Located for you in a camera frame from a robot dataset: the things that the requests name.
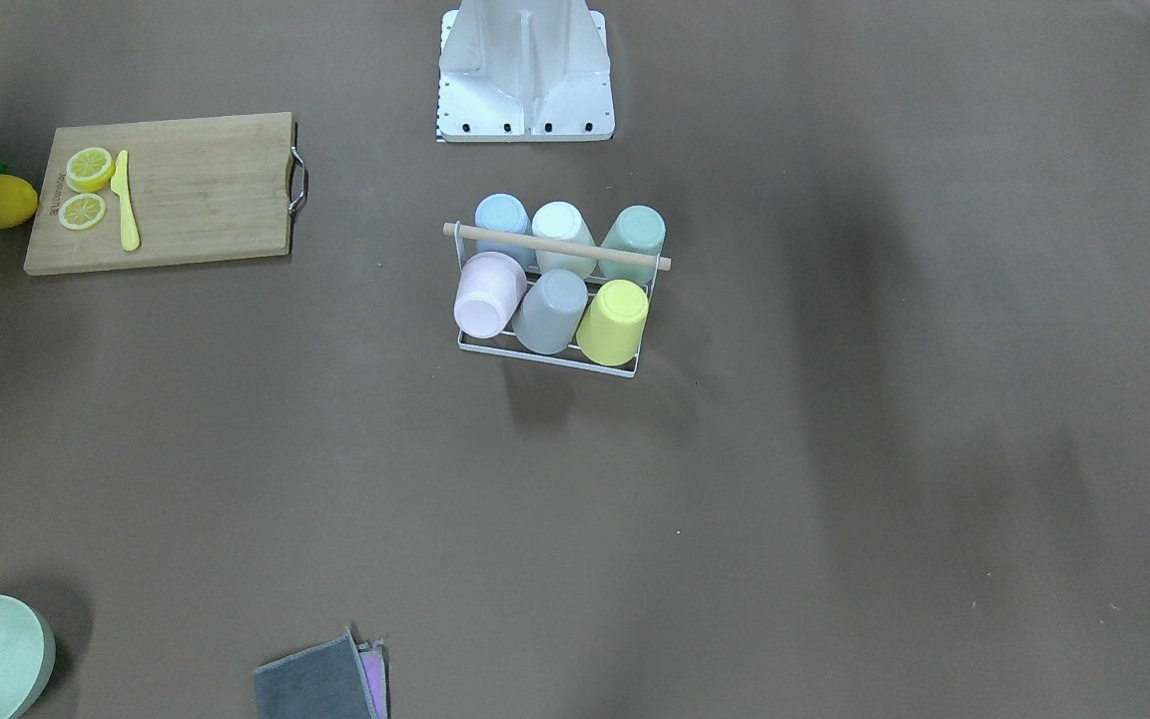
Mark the grey cloth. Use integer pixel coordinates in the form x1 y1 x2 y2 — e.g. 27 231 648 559
253 632 391 718

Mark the grey plastic cup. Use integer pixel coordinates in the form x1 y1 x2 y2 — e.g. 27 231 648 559
512 269 588 355

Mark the wooden cutting board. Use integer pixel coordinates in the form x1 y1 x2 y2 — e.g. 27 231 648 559
24 110 307 277

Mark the lemon slice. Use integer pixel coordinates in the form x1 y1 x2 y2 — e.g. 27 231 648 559
58 193 108 232
64 147 116 193

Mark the white wire cup holder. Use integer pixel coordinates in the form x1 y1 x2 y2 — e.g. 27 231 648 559
442 222 674 377

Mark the white camera pillar base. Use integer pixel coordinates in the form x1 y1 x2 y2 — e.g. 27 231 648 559
435 1 616 143

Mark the blue plastic cup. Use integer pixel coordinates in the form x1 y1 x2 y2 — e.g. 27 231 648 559
474 193 537 270

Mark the yellow plastic cup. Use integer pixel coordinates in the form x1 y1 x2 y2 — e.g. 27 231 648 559
575 281 651 365

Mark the white plastic cup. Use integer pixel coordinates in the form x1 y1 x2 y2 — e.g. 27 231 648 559
531 201 597 281

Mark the green plastic cup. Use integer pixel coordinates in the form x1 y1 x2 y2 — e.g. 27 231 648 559
598 205 666 288

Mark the yellow plastic knife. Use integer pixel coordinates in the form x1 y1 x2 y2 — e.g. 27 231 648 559
110 150 141 252

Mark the pink plastic cup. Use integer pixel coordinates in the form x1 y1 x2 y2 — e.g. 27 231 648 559
453 252 528 341

